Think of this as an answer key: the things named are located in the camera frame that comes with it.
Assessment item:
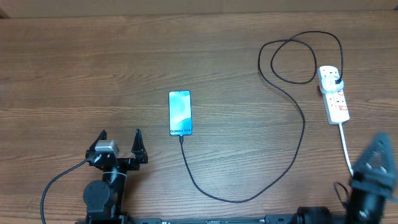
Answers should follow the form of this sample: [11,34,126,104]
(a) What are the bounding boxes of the white power strip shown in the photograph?
[317,65,349,125]

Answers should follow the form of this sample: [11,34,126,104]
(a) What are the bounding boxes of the white USB charger plug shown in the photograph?
[319,77,344,94]

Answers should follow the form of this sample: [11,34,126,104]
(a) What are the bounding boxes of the Galaxy smartphone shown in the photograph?
[169,90,193,136]

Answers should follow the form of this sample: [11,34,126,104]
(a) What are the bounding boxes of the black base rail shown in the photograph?
[78,214,295,224]

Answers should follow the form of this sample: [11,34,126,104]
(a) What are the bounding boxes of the black USB charging cable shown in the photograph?
[178,30,345,204]

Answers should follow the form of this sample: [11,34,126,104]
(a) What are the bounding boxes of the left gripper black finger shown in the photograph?
[86,129,107,156]
[131,129,148,164]

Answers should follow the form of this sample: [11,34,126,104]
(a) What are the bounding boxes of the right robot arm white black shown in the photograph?
[290,133,397,224]

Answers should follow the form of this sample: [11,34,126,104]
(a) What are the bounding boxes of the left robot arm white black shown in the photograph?
[40,129,148,224]

